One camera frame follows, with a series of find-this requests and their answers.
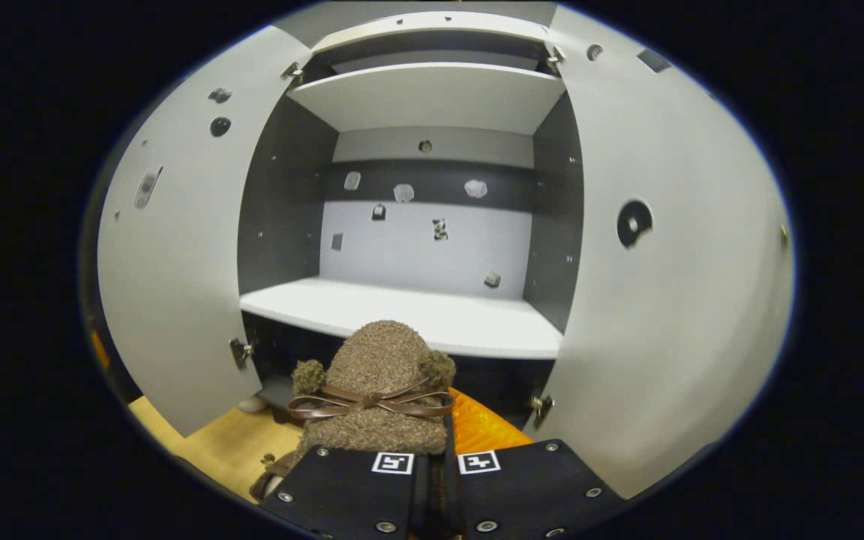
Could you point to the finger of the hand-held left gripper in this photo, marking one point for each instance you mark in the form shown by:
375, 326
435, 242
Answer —
100, 349

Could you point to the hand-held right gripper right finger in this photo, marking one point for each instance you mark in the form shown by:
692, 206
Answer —
529, 487

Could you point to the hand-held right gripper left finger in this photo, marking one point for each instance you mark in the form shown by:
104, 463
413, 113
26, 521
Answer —
349, 487

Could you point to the white shoe cabinet door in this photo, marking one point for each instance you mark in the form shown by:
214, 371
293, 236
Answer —
177, 262
687, 337

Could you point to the white shoe cabinet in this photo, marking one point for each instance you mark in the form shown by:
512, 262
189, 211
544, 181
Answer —
417, 97

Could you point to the white cabinet drawer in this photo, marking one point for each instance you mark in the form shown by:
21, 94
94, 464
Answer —
432, 26

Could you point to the white round container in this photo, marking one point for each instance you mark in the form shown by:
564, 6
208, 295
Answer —
252, 405

